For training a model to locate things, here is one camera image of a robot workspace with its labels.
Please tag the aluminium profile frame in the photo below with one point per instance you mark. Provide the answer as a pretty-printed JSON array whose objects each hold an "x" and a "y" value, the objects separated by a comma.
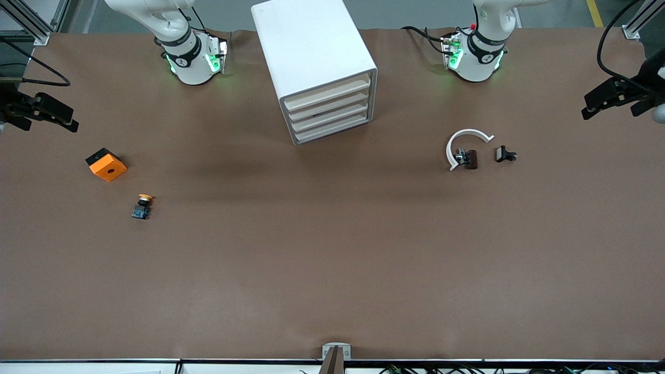
[
  {"x": 41, "y": 35},
  {"x": 635, "y": 26}
]

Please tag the small black clip component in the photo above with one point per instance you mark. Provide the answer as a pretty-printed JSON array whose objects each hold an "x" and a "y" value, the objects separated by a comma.
[{"x": 501, "y": 154}]

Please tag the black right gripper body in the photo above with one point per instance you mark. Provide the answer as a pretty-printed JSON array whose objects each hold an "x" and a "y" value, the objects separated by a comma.
[{"x": 11, "y": 106}]

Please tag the small silver metal bracket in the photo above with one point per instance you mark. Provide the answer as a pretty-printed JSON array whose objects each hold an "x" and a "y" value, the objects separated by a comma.
[{"x": 345, "y": 353}]

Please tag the small brown black component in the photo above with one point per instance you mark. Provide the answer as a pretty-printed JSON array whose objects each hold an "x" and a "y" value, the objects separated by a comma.
[{"x": 471, "y": 159}]

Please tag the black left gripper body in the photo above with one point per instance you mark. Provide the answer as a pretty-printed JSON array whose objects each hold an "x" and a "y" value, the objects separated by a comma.
[{"x": 637, "y": 89}]

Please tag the orange box with black base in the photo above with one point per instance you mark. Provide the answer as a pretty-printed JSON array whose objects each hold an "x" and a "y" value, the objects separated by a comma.
[{"x": 109, "y": 169}]

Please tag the white drawer cabinet shell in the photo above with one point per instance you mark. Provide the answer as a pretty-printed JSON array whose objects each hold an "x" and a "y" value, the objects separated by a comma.
[{"x": 306, "y": 47}]

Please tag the white curved plastic piece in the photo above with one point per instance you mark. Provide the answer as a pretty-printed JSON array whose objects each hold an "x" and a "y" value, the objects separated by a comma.
[{"x": 449, "y": 151}]

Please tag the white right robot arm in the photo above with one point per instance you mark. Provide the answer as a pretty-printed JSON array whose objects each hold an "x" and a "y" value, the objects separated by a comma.
[{"x": 192, "y": 62}]

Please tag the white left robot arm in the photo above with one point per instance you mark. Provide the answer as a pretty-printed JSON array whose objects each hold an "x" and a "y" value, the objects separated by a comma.
[{"x": 478, "y": 62}]

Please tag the yellow mushroom push button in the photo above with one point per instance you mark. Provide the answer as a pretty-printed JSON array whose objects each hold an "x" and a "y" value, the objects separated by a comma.
[{"x": 141, "y": 210}]

